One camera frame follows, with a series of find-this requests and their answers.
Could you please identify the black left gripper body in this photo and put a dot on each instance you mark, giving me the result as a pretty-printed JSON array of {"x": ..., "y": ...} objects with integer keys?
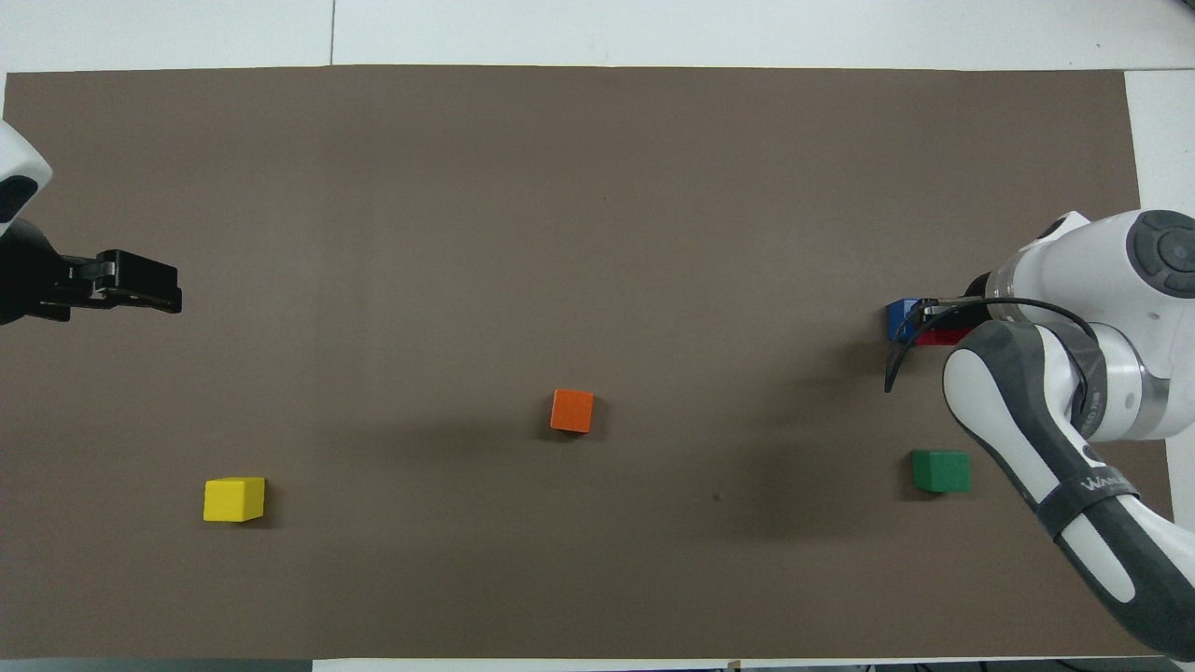
[{"x": 37, "y": 280}]

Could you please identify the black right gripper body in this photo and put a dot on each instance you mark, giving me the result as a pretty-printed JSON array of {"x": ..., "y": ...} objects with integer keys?
[{"x": 978, "y": 285}]

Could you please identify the red wooden block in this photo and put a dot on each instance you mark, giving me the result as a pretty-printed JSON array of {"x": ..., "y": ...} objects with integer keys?
[{"x": 943, "y": 337}]

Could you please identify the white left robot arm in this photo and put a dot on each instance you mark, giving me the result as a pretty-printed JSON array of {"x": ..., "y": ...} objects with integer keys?
[{"x": 23, "y": 163}]

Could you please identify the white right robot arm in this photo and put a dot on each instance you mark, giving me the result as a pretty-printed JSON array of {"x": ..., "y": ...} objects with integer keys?
[{"x": 990, "y": 392}]

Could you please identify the blue wooden block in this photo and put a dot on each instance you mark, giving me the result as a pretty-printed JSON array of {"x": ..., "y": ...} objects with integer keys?
[{"x": 902, "y": 319}]

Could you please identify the green wooden block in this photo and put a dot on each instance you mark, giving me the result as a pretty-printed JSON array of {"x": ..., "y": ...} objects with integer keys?
[{"x": 941, "y": 471}]

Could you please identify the yellow wooden block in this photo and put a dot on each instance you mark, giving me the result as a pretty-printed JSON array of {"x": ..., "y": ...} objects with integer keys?
[{"x": 233, "y": 499}]

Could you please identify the orange wooden block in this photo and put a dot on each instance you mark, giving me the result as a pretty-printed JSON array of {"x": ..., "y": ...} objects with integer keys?
[{"x": 571, "y": 411}]

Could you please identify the brown table mat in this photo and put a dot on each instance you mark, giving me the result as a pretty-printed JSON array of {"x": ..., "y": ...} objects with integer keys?
[{"x": 597, "y": 233}]

